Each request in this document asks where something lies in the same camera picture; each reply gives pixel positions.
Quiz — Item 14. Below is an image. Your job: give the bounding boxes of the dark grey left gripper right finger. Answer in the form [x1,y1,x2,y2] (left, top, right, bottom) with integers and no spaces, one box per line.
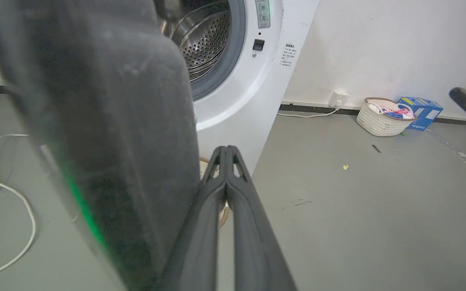
[227,145,298,291]

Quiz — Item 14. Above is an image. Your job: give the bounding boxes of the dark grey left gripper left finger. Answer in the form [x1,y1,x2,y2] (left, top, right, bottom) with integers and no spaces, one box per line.
[158,146,227,291]

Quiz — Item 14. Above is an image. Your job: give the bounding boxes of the dark washing machine door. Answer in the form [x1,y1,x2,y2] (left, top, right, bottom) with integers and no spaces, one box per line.
[0,0,201,291]

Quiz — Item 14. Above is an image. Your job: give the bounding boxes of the white washing machine body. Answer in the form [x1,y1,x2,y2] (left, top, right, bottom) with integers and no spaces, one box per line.
[154,0,321,180]

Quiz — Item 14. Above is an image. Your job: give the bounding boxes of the grey rubber door gasket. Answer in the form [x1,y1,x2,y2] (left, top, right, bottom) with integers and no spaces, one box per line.
[191,0,247,101]

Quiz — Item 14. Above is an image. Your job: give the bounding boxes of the perforated steel washing drum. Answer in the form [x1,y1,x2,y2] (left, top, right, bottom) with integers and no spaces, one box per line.
[159,0,231,82]

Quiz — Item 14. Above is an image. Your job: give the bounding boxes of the blue cardboard box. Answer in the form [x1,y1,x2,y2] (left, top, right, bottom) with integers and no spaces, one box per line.
[397,97,444,131]

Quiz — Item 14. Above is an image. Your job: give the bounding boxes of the pink and blue clothes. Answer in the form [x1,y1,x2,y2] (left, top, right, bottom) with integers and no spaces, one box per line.
[368,102,415,120]

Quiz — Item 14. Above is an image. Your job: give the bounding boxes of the white woven laundry basket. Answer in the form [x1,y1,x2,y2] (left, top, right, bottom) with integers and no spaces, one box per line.
[356,97,418,137]

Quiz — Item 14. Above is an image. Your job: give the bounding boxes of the white text sticker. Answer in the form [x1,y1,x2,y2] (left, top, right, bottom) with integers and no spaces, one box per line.
[280,43,297,67]

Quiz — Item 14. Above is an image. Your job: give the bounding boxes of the grey label strip with print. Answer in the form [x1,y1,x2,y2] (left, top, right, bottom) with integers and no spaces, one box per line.
[255,0,271,29]

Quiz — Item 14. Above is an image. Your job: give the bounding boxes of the white wall socket with plug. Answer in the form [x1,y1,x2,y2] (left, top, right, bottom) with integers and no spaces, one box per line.
[329,90,350,108]

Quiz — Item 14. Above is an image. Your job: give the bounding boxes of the thin white power cable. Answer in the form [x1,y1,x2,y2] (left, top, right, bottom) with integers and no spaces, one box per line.
[277,107,341,119]

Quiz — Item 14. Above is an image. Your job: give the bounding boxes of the long white looped cable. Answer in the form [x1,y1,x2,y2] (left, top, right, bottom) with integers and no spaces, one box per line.
[0,133,38,283]

